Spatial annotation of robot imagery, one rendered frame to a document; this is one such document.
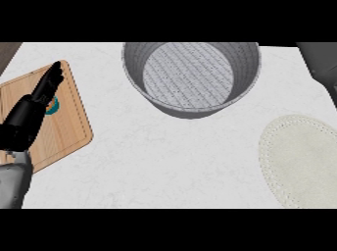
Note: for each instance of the dark grey appliance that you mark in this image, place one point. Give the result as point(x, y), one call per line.
point(331, 72)

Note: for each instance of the cream oval placemat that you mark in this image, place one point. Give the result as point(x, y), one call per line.
point(310, 163)

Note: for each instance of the teal and orange can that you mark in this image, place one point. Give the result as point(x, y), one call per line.
point(53, 106)

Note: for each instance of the grey wicker basket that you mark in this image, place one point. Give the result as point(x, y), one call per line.
point(192, 78)

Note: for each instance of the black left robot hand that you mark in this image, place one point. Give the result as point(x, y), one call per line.
point(24, 116)

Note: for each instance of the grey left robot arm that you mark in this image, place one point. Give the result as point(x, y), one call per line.
point(4, 186)

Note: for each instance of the wooden cutting board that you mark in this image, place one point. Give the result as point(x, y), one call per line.
point(66, 127)

